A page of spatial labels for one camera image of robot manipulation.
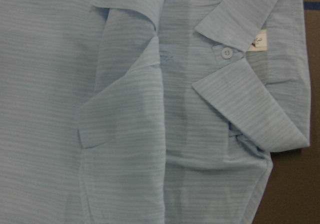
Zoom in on light blue button shirt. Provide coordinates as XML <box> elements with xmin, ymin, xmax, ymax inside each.
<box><xmin>0</xmin><ymin>0</ymin><xmax>311</xmax><ymax>223</ymax></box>

